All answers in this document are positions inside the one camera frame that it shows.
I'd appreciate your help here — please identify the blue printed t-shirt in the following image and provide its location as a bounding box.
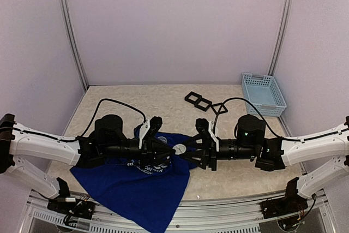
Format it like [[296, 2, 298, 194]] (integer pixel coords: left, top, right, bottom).
[[69, 127, 200, 233]]

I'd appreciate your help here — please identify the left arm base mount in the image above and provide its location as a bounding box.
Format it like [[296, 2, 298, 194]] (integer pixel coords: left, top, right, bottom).
[[47, 196, 95, 219]]

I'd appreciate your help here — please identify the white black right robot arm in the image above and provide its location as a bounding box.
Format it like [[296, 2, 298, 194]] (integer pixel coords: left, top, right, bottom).
[[180, 114, 348, 213]]

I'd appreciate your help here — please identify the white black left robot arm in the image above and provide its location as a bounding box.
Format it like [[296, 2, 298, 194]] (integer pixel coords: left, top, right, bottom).
[[1, 113, 175, 214]]

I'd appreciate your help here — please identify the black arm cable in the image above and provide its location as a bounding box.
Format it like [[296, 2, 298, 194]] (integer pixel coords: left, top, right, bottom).
[[214, 97, 347, 140], [76, 98, 147, 142]]

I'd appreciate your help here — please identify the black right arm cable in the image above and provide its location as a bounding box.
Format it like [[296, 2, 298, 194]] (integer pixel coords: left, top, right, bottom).
[[214, 97, 347, 140]]

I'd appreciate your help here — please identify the aluminium corner post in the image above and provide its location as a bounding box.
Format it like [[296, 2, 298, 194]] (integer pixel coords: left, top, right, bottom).
[[59, 0, 89, 92], [268, 0, 292, 76]]

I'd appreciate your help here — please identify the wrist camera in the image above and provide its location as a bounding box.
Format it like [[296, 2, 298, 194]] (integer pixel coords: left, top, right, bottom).
[[139, 116, 163, 150], [195, 118, 218, 148]]

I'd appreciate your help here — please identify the light blue plastic basket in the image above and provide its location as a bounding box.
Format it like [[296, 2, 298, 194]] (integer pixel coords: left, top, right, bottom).
[[242, 73, 287, 117]]

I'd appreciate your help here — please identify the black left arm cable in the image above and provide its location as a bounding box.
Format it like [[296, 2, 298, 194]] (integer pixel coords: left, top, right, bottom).
[[76, 98, 147, 142]]

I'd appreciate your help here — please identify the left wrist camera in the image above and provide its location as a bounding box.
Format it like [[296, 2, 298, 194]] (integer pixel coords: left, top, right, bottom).
[[139, 116, 163, 150]]

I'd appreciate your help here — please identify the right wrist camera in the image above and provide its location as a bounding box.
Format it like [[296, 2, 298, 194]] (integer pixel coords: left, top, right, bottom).
[[195, 118, 218, 148]]

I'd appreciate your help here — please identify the aluminium corner post left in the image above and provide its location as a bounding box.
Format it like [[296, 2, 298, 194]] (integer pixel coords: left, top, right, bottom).
[[59, 0, 89, 92]]

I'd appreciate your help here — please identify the black square frame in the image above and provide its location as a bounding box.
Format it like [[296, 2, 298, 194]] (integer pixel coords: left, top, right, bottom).
[[184, 91, 202, 105], [211, 103, 228, 115], [194, 98, 212, 112]]

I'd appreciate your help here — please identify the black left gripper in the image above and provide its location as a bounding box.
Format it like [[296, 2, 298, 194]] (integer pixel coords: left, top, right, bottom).
[[102, 138, 176, 170]]

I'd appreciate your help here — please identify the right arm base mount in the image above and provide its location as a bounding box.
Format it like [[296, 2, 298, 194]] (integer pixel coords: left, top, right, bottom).
[[260, 186, 308, 219]]

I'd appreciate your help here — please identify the aluminium corner post right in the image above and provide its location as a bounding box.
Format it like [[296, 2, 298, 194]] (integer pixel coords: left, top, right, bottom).
[[268, 0, 292, 76]]

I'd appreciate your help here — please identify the aluminium front rail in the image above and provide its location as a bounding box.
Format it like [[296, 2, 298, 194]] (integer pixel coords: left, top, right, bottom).
[[17, 190, 338, 232]]

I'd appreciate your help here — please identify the sunset painting round brooch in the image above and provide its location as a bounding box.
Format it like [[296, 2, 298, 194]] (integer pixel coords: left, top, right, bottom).
[[172, 144, 187, 156]]

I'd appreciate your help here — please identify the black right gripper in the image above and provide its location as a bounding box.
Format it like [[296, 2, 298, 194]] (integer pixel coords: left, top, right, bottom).
[[179, 133, 257, 171]]

